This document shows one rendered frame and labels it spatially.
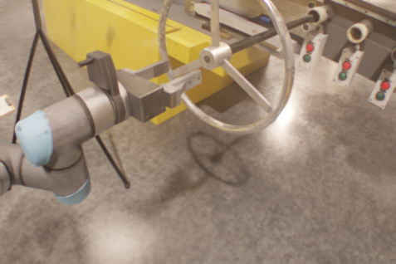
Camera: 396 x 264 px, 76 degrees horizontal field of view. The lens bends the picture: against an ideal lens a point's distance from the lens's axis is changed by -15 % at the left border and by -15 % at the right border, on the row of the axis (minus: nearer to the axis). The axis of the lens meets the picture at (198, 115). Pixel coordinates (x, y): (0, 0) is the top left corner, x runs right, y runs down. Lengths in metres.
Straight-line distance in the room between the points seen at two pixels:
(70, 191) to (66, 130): 0.13
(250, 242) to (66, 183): 0.98
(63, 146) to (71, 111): 0.05
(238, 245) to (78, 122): 1.02
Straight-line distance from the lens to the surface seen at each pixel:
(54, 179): 0.50
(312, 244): 1.44
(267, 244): 1.36
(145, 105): 0.46
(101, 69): 0.45
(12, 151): 0.56
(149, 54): 1.55
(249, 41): 0.75
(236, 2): 1.56
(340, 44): 1.30
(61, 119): 0.44
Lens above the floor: 1.16
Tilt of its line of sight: 39 degrees down
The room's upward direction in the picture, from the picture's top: 7 degrees clockwise
